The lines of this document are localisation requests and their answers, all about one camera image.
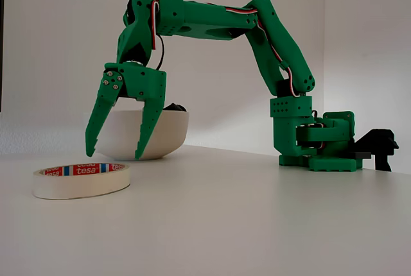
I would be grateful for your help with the white tesa tape roll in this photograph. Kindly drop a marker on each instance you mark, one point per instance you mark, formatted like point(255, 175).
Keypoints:
point(80, 183)

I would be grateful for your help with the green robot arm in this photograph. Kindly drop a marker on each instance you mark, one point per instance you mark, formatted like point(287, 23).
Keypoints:
point(289, 48)

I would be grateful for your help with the white round bowl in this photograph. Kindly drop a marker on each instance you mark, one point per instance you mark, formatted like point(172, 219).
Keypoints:
point(170, 131)

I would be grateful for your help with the dark grey cloth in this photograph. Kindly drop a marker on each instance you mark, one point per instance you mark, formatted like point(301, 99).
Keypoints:
point(175, 107)

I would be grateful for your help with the black table clamp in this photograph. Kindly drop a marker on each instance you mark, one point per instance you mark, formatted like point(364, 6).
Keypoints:
point(382, 144)

